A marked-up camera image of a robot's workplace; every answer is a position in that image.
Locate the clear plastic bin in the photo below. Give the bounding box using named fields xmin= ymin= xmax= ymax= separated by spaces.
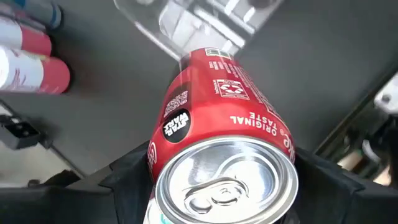
xmin=113 ymin=0 xmax=285 ymax=62

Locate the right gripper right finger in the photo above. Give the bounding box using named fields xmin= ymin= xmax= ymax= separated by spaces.
xmin=292 ymin=146 xmax=364 ymax=224

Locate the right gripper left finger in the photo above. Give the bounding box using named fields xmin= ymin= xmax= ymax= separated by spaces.
xmin=99 ymin=142 xmax=154 ymax=224

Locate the pink silver sparkling water can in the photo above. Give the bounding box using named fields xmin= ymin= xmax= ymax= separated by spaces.
xmin=0 ymin=15 xmax=53 ymax=57
xmin=0 ymin=45 xmax=72 ymax=95

